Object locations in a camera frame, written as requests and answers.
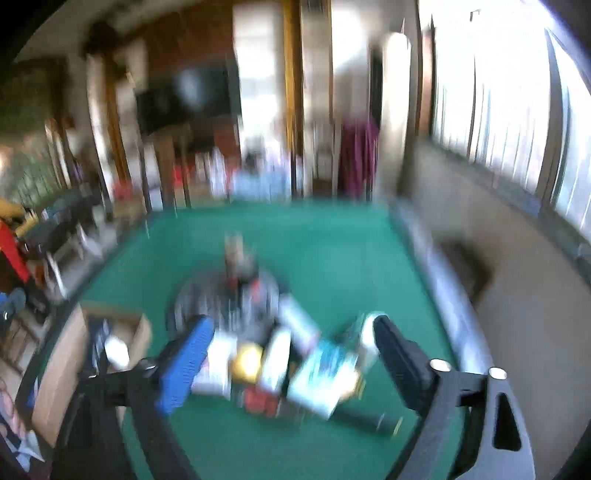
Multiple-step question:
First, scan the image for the black marker yellow cap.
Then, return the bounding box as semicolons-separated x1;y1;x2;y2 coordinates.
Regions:
332;405;403;437

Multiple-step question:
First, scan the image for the yellow chips bag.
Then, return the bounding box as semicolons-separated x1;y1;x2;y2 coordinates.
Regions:
339;369;367;403

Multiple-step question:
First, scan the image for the tall white green tube bottle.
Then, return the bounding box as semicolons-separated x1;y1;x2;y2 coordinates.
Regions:
334;311;387;374

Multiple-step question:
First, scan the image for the clear pack red number nine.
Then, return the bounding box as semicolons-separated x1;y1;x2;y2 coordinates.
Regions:
235;386;303;422

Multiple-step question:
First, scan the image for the yellow tape roll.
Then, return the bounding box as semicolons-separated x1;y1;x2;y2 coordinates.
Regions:
230;343;263;384

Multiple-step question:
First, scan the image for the tissue pack blue cartoon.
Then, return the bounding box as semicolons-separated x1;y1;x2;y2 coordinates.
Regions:
287;339;356;419

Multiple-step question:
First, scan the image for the white bottle green label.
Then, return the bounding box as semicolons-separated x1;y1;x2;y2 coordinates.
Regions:
257;327;291;394

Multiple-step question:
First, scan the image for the white bottle red label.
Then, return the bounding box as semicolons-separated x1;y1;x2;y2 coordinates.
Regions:
104;335;130;371

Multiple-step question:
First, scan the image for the black foil pouch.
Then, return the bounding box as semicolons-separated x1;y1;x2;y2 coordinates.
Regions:
84;318;111;375

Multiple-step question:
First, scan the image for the cardboard box tray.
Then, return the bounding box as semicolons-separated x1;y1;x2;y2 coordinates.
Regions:
31;302;153;448

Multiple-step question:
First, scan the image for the black ink bottle cork stopper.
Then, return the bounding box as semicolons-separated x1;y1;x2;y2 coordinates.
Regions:
224;234;257;293

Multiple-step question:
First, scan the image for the pile of clothes bags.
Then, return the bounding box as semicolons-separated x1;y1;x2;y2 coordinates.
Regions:
228;155;291;202

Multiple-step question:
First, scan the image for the maroon cloth on chair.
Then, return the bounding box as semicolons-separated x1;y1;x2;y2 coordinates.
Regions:
338;118;380;200

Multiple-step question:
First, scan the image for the black wall television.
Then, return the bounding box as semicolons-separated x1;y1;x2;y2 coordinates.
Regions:
135;61;242;136

